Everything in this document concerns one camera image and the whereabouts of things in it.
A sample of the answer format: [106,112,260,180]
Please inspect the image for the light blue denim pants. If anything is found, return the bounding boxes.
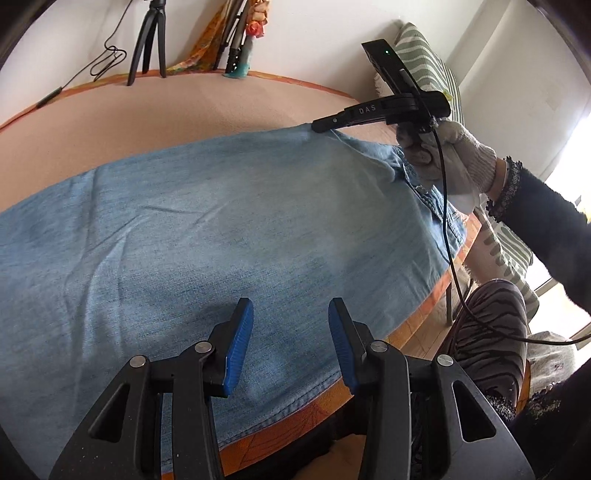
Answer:
[1,124,467,478]

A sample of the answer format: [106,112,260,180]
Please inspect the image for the right forearm dark sleeve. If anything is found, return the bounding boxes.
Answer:
[487,157,590,311]

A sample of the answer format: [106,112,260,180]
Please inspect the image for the right hand white glove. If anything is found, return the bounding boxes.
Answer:
[397,120,498,195]

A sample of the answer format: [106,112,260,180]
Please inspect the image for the green white patterned cushion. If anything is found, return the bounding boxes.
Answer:
[394,23,539,320]

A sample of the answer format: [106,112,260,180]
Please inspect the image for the grey folded tripod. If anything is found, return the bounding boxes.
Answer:
[214,0,249,74]

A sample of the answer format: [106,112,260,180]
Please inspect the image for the white printed cloth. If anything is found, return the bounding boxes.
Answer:
[527,343,576,398]

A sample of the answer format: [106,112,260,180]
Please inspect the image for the orange floral scarf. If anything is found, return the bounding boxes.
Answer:
[167,0,270,79]

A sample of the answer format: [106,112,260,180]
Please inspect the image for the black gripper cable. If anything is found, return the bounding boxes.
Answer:
[399,68,591,346]

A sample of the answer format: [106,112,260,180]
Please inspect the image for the black ring light cable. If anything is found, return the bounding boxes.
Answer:
[34,0,136,110]

